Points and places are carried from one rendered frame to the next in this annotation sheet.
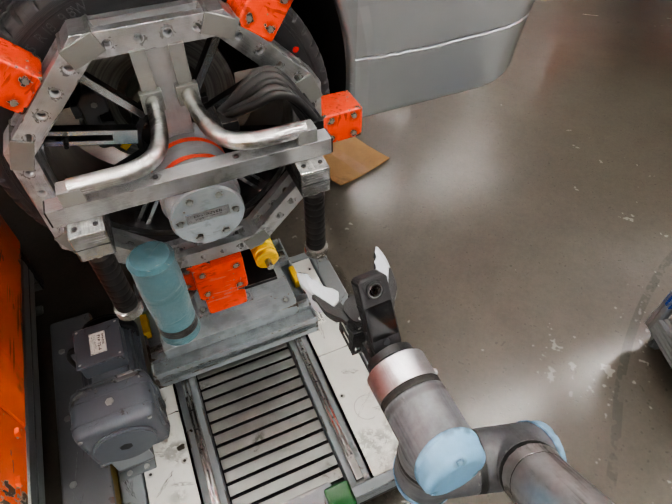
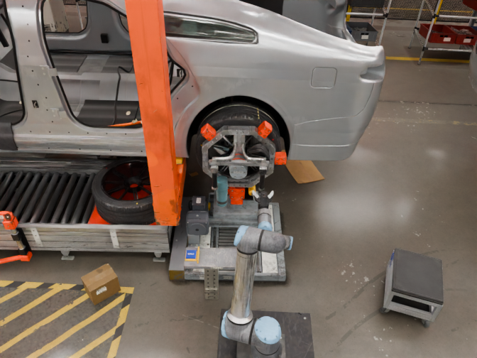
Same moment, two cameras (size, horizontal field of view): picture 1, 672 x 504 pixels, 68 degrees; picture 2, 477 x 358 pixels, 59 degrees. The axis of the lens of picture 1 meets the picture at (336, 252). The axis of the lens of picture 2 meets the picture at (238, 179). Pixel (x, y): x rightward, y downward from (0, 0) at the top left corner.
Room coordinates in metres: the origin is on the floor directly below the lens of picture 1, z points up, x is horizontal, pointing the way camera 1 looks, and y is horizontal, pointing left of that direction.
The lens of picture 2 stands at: (-1.57, -0.67, 2.81)
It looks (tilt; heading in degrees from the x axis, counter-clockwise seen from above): 41 degrees down; 22
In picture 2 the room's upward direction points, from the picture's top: 2 degrees clockwise
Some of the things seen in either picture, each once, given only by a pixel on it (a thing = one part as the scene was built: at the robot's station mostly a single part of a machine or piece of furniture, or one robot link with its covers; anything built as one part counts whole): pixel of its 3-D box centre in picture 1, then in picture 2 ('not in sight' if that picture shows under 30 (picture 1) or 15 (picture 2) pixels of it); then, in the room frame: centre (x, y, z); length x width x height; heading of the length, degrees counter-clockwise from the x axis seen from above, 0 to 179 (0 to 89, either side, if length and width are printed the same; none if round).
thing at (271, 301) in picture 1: (214, 268); (236, 194); (0.92, 0.36, 0.32); 0.40 x 0.30 x 0.28; 114
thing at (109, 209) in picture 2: not in sight; (134, 190); (0.53, 1.12, 0.39); 0.66 x 0.66 x 0.24
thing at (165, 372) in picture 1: (224, 306); (236, 209); (0.92, 0.36, 0.13); 0.50 x 0.36 x 0.10; 114
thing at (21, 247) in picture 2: not in sight; (18, 237); (-0.23, 1.69, 0.30); 0.09 x 0.05 x 0.50; 114
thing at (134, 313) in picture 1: (114, 282); (214, 180); (0.48, 0.35, 0.83); 0.04 x 0.04 x 0.16
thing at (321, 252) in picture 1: (314, 220); (262, 181); (0.62, 0.04, 0.83); 0.04 x 0.04 x 0.16
